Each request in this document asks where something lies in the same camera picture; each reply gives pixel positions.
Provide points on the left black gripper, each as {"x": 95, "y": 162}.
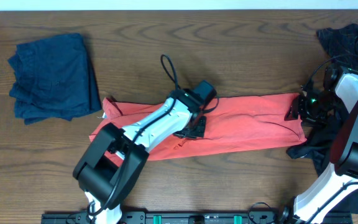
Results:
{"x": 194, "y": 129}

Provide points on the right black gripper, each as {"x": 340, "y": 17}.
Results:
{"x": 298, "y": 107}

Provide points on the red printed t-shirt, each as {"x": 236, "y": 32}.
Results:
{"x": 236, "y": 124}

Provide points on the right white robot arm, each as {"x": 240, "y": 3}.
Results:
{"x": 340, "y": 177}

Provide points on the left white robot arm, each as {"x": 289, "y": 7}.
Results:
{"x": 111, "y": 165}

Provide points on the black crumpled garment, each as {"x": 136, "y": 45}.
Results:
{"x": 342, "y": 43}

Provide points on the folded navy blue garment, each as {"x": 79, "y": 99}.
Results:
{"x": 54, "y": 79}

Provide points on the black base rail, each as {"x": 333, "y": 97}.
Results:
{"x": 254, "y": 215}

